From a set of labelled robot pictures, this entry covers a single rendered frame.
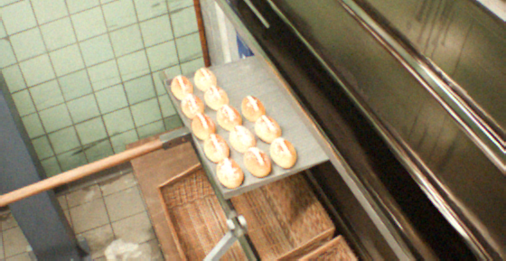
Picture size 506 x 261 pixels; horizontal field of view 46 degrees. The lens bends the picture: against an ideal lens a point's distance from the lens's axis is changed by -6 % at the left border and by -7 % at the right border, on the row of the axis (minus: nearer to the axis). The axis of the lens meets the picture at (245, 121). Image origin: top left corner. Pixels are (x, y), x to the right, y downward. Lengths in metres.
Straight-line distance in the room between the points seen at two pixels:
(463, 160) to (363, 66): 0.38
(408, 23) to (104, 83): 2.21
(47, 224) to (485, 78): 2.21
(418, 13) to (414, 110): 0.24
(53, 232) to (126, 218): 0.54
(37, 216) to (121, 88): 0.83
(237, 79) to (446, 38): 1.05
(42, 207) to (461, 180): 1.98
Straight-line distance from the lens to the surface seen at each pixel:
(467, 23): 1.08
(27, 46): 3.03
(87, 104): 3.25
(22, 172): 2.66
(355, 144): 1.45
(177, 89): 1.99
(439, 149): 1.28
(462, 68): 1.09
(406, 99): 1.35
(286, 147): 1.71
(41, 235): 2.93
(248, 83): 2.02
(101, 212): 3.39
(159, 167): 2.67
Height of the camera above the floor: 2.41
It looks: 41 degrees down
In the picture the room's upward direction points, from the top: 9 degrees counter-clockwise
